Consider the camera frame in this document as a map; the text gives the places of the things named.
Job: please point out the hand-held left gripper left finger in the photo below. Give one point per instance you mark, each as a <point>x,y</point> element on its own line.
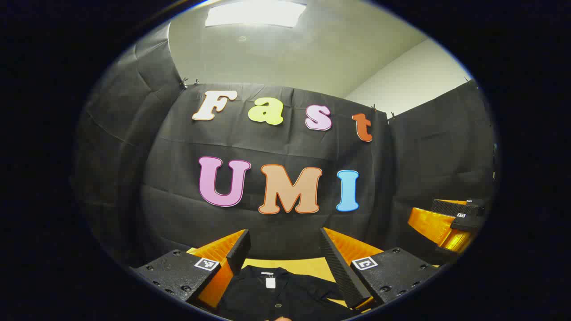
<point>238,249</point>

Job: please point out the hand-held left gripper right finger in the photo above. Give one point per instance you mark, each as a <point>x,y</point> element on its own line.
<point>341,272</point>

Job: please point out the ceiling light panel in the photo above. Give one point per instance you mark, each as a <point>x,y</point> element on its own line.
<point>254,13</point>

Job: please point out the black backdrop cloth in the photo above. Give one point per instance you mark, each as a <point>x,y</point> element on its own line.
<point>276,147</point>

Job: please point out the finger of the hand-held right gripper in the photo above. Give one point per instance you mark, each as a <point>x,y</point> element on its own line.
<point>435,227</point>
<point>455,207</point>

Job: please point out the black button shirt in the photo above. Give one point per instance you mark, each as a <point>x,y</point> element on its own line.
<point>285,298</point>

